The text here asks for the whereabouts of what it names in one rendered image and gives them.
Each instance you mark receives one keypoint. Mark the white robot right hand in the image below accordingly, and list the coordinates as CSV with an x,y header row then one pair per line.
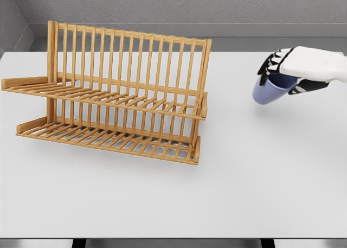
x,y
306,63

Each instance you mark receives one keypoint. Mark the blue cup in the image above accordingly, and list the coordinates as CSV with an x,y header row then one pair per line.
x,y
267,92

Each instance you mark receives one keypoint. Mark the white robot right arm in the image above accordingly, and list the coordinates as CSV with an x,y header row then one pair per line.
x,y
343,68

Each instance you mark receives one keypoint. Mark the wooden two-tier dish rack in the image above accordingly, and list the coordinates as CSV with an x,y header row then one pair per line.
x,y
114,96

